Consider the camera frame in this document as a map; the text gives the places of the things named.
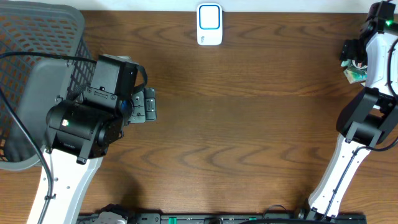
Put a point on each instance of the grey plastic shopping basket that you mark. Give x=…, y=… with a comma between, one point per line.
x=31, y=84

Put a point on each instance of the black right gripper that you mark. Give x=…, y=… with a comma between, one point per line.
x=349, y=50

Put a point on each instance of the white barcode scanner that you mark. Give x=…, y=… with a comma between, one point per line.
x=209, y=24

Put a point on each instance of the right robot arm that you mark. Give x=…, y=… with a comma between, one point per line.
x=364, y=122

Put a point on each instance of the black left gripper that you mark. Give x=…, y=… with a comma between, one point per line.
x=143, y=112

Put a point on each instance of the dark green round-label box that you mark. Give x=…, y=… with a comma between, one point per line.
x=359, y=65

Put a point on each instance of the small teal tissue pack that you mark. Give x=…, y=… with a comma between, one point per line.
x=354, y=77

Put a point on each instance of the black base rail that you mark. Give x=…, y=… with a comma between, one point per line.
x=274, y=214

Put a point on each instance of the teal wipes pouch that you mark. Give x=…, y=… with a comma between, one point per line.
x=345, y=63

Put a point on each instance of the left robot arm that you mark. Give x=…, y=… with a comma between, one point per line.
x=76, y=139

